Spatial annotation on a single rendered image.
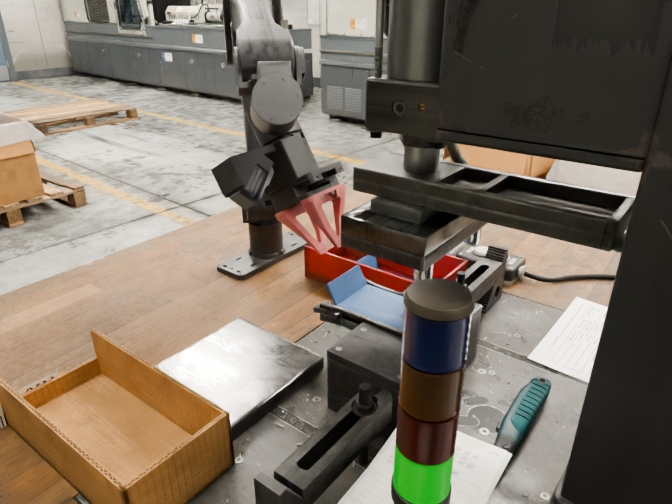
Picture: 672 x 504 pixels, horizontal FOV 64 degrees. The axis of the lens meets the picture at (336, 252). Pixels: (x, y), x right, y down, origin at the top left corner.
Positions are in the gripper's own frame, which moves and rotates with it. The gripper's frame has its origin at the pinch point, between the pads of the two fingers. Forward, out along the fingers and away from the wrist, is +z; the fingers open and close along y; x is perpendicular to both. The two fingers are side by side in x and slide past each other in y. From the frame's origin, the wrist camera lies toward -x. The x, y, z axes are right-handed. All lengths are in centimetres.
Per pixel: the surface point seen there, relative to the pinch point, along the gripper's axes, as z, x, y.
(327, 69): -147, 459, -353
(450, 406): 8.7, -25.6, 29.9
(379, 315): 10.3, -1.5, 4.3
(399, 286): 11.2, 13.1, -3.4
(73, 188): -88, 114, -330
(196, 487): 15.0, -28.4, -2.0
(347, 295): 7.1, -0.4, -0.6
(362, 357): 12.1, -9.3, 6.9
